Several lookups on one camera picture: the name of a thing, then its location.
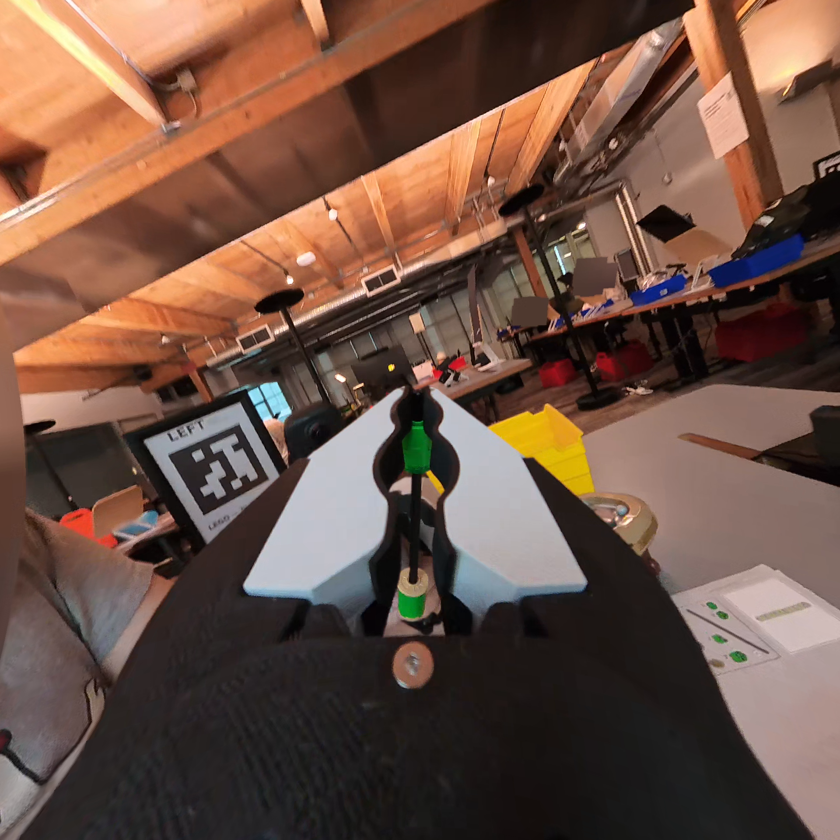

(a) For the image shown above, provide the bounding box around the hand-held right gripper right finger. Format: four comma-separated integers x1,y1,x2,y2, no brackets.
423,387,589,619

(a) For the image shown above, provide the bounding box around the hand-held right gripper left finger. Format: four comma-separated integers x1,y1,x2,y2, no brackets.
243,387,412,605

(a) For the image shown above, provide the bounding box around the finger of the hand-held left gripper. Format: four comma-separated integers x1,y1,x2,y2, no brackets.
388,476,439,560

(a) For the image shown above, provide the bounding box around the black rod with green bricks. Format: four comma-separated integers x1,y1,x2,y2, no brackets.
395,392,433,622

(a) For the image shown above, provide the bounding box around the yellow plastic bin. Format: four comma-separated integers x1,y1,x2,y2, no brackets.
488,403,595,497

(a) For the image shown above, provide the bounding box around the dark computer monitor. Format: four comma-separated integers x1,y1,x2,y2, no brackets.
350,346,416,389

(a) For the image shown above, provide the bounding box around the tall black floor lamp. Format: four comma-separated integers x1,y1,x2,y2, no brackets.
253,287,332,408

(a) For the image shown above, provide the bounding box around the person's grey sweatshirt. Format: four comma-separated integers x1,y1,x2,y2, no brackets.
0,508,173,828

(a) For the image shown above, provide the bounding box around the small blue plastic bin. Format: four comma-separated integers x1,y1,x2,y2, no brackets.
629,273,687,307

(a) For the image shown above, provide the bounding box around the white instruction booklet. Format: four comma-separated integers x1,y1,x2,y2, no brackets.
669,563,840,678

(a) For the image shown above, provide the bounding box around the long wooden work table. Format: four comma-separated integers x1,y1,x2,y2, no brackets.
512,239,840,388

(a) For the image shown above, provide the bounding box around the large red plastic bin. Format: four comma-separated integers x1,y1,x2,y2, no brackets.
714,304,809,363

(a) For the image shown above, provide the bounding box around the large blue plastic bin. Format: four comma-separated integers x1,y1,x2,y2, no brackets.
707,232,805,290

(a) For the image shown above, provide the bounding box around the white paper notice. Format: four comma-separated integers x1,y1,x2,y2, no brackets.
696,71,750,160

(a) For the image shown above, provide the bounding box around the silver ceiling duct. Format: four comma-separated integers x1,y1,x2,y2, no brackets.
203,259,500,368

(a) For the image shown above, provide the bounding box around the wooden post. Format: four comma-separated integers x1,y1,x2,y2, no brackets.
682,0,783,232

